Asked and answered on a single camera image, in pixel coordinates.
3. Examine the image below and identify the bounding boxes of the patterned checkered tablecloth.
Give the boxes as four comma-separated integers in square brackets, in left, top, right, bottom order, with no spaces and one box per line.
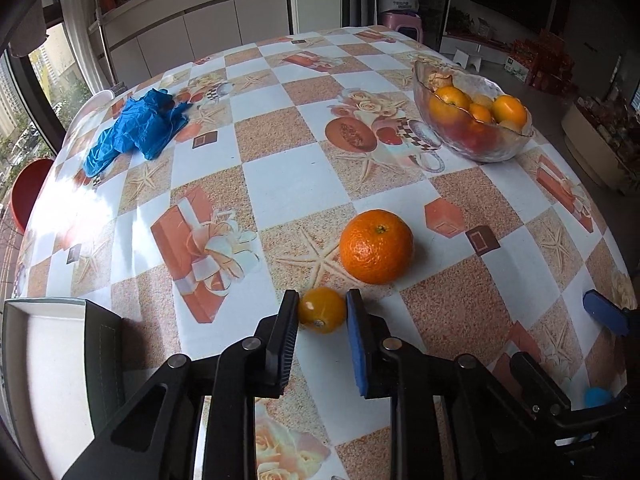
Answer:
[13,24,637,480]

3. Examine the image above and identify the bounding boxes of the blue crumpled gloves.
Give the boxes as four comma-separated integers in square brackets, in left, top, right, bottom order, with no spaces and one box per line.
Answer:
[82,89,192,178]

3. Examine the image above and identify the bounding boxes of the white cabinet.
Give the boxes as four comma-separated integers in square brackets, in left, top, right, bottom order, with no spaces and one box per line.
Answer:
[89,0,291,88]

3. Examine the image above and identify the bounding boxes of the large orange mandarin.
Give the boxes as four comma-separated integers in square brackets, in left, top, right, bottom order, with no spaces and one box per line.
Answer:
[338,209,414,285]

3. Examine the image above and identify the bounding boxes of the red chair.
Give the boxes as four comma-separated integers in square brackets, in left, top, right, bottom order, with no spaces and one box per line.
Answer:
[10,158,53,235]

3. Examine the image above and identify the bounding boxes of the pink plastic stool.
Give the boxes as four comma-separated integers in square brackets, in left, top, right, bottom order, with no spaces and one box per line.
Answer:
[381,10,423,44]

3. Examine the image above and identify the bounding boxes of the yellow cherry tomato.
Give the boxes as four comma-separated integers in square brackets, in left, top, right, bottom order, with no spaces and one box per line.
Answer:
[298,286,347,334]

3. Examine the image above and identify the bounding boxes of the blue gloved right hand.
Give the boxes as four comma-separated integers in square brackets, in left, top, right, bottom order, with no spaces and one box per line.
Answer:
[584,387,614,408]

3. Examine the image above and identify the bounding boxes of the oranges in bowl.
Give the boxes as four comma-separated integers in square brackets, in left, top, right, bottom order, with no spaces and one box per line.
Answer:
[425,72,528,154]

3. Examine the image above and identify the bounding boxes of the glass fruit bowl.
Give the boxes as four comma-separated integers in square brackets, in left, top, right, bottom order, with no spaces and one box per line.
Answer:
[412,55,534,162]

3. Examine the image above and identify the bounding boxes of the dark green tray box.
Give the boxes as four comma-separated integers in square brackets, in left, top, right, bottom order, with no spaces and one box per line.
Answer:
[1,298,125,479]

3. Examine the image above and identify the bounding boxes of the white chair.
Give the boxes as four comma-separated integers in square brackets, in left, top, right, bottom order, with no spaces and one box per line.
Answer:
[63,89,115,145]

